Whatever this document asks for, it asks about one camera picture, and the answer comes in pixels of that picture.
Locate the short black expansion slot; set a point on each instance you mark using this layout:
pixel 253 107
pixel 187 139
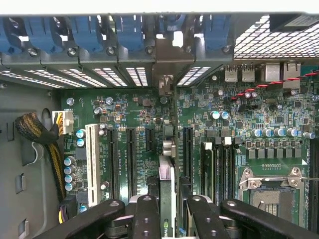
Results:
pixel 149 140

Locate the thin locking lever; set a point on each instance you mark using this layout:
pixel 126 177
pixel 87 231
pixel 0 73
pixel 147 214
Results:
pixel 310 178

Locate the CPU socket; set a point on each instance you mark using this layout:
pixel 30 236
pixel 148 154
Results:
pixel 269 199

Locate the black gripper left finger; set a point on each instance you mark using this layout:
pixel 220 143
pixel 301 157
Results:
pixel 145 219

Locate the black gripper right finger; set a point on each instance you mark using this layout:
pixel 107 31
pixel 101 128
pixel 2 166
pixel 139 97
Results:
pixel 207 219

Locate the black RAM slot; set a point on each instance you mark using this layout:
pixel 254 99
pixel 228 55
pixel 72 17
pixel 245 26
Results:
pixel 219 171
pixel 229 171

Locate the black power connector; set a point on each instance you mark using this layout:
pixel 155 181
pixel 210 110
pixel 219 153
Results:
pixel 68 209

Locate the blue expansion slot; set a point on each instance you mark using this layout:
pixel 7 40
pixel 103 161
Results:
pixel 182 231

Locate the white expansion slot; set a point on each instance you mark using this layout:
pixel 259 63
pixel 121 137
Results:
pixel 92 161

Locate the white power connector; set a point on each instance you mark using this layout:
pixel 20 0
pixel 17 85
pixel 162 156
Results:
pixel 66 122

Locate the open black PC case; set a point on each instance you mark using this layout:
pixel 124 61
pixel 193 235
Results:
pixel 25 104

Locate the green motherboard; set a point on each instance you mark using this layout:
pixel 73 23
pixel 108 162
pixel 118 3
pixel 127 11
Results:
pixel 139 104

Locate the blue card retention clip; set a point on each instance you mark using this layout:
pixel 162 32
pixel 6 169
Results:
pixel 129 32
pixel 216 32
pixel 172 23
pixel 86 32
pixel 40 32

